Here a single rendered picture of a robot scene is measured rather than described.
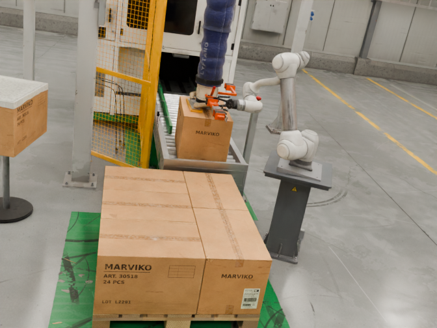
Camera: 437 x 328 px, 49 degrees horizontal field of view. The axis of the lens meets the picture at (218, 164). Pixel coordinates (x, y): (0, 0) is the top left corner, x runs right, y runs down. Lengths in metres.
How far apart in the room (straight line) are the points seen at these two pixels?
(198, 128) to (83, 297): 1.54
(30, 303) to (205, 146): 1.73
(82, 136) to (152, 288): 2.05
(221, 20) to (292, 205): 1.53
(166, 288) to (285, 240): 1.34
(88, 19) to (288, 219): 2.29
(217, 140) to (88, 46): 1.36
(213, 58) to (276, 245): 1.57
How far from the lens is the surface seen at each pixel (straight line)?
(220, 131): 3.86
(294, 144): 3.41
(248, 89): 3.94
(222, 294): 2.93
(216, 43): 3.90
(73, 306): 3.22
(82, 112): 4.43
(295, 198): 3.71
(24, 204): 4.25
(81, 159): 4.58
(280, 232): 3.84
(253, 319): 3.11
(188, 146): 3.87
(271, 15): 12.48
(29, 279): 3.45
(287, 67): 3.42
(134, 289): 2.83
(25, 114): 3.70
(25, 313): 3.20
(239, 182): 4.00
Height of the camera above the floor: 2.06
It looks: 22 degrees down
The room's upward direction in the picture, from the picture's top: 10 degrees clockwise
